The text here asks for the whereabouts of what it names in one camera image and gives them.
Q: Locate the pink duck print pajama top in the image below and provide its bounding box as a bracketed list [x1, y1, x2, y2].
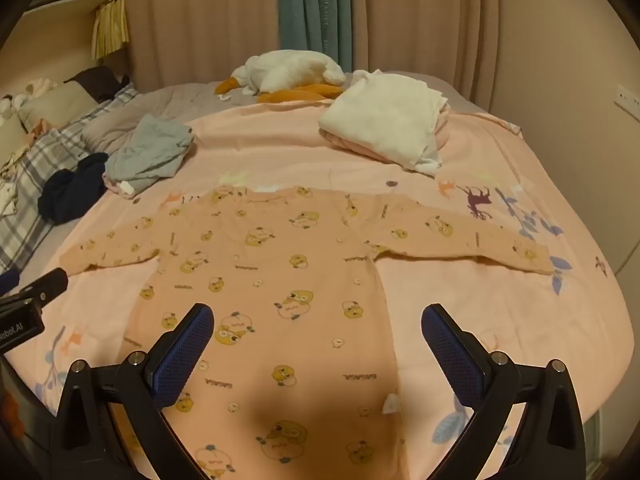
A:
[59, 185, 556, 480]

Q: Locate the white wall socket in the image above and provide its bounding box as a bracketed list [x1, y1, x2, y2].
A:
[617, 85, 640, 122]

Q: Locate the teal curtain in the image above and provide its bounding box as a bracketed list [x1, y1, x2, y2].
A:
[277, 0, 353, 71]

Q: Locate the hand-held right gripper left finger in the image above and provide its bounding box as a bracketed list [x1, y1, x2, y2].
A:
[52, 302, 216, 480]

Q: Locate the pink animal print bedsheet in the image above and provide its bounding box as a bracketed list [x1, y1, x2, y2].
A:
[0, 85, 626, 480]

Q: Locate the grey plaid pillow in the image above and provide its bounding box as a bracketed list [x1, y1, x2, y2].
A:
[0, 85, 141, 273]

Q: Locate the folded white and pink blanket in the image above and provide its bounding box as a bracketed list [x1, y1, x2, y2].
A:
[318, 69, 451, 177]

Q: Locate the dark navy garment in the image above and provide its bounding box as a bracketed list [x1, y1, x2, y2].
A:
[37, 152, 109, 225]

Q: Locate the beige pillow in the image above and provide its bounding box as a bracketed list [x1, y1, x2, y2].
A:
[17, 81, 101, 128]

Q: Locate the small white plush toy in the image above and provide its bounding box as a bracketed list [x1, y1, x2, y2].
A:
[0, 79, 58, 111]

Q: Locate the beige curtain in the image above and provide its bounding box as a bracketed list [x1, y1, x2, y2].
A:
[122, 0, 640, 126]

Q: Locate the white printed cloth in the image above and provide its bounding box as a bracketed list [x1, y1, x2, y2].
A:
[0, 145, 31, 218]

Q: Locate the dark brown pillow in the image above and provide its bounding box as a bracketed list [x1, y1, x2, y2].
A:
[65, 65, 131, 101]

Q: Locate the grey folded garment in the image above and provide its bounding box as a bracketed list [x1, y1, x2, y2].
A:
[102, 114, 195, 201]

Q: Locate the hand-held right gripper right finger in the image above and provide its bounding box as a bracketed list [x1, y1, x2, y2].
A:
[421, 302, 587, 480]

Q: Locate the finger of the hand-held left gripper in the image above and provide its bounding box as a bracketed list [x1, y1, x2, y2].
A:
[17, 267, 69, 306]

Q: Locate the white goose plush toy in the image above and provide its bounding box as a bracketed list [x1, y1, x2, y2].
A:
[215, 50, 347, 106]

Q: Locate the yellow fringed cloth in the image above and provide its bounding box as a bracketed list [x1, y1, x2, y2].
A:
[91, 0, 130, 60]

